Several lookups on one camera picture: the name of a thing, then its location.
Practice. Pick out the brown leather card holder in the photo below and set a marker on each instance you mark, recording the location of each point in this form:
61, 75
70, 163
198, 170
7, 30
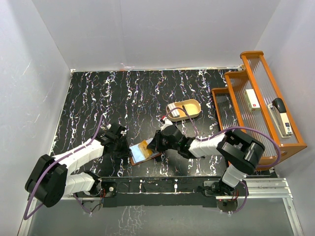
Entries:
140, 153

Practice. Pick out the white staple box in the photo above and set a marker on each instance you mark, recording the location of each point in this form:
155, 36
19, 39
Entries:
251, 100

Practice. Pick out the black beige stapler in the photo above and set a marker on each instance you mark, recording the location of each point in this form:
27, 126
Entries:
279, 115

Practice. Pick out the stack of credit cards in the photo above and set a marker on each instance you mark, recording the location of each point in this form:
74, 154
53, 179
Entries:
176, 110

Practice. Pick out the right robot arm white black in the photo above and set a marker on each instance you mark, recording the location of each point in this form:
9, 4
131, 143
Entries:
241, 150

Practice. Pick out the gold credit card black stripe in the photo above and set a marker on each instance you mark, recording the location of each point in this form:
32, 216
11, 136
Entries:
143, 148

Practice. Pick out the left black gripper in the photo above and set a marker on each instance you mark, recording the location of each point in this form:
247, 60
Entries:
126, 152

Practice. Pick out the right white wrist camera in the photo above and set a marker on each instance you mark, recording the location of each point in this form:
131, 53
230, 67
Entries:
165, 122

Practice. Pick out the beige oval tray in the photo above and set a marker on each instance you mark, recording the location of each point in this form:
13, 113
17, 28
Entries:
192, 110

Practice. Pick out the orange wooden tiered shelf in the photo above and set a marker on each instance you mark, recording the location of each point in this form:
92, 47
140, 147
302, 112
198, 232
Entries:
232, 109

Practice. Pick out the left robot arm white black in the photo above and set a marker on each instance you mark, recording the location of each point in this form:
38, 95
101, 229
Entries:
53, 177

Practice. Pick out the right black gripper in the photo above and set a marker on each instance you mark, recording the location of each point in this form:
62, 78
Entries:
155, 143

